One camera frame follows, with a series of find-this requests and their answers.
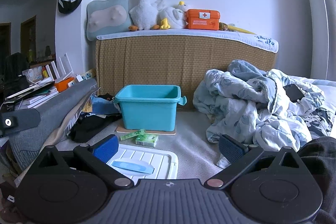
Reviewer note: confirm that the blue plastic storage bin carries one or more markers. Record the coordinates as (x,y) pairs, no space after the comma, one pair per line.
(147,111)

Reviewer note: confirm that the green tissue packet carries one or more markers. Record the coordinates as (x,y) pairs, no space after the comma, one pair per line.
(147,140)
(131,134)

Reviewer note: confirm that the blue cloth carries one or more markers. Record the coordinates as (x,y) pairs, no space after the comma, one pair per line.
(102,107)

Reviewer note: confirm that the stack of books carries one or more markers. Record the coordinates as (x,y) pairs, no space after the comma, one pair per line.
(34,100)

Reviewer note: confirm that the white router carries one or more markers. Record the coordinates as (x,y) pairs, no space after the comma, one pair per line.
(61,80)

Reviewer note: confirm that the woven rattan headboard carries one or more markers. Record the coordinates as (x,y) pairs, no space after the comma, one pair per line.
(157,61)

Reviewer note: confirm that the black phone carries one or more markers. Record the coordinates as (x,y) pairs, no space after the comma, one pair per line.
(294,92)

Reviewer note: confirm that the white goose plush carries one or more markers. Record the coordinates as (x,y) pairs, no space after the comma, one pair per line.
(143,11)

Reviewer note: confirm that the yellow long toy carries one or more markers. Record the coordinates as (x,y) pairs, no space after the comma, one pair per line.
(236,29)

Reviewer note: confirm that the cardboard sheet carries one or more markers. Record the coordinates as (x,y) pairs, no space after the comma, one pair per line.
(162,132)

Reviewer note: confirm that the white bin lid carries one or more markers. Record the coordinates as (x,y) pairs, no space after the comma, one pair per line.
(157,161)

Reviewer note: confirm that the grey cushion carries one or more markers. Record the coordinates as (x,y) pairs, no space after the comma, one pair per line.
(52,106)

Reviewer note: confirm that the teal pillow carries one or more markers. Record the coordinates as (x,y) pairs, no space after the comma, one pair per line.
(105,16)

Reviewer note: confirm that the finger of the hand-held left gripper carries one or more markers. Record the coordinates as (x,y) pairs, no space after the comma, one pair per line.
(23,120)

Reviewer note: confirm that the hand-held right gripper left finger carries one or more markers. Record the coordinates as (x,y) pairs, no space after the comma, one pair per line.
(105,148)

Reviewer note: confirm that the white towel with blue edge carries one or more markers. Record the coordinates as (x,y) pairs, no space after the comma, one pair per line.
(183,33)

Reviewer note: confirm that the white standing air conditioner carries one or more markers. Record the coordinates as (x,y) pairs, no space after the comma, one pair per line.
(320,16)

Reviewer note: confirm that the person's dark clothing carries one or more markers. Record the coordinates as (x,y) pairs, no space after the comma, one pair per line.
(323,161)

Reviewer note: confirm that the dark floral bedsheet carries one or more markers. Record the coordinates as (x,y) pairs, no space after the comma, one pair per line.
(321,119)

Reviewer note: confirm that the white duck plush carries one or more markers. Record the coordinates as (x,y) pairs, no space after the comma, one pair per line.
(170,16)

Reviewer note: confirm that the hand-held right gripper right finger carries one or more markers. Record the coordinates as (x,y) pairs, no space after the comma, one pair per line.
(232,151)

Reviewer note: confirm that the floral blue white blanket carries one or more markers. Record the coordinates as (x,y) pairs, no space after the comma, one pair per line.
(236,98)

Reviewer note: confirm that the grey woven bed mat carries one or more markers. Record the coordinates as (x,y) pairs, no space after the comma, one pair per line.
(194,140)

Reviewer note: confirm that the mustard yellow cloth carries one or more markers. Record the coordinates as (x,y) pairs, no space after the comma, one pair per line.
(88,107)

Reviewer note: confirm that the orange first aid box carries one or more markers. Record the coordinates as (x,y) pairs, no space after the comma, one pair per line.
(202,22)

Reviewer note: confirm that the black clothes pile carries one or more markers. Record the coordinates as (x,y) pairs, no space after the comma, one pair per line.
(89,127)

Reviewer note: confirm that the white power strip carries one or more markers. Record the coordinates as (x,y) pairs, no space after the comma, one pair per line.
(86,75)

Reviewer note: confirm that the wooden door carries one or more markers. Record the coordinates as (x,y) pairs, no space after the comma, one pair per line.
(28,37)

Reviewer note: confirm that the black chair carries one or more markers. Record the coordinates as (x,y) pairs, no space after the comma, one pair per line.
(15,66)

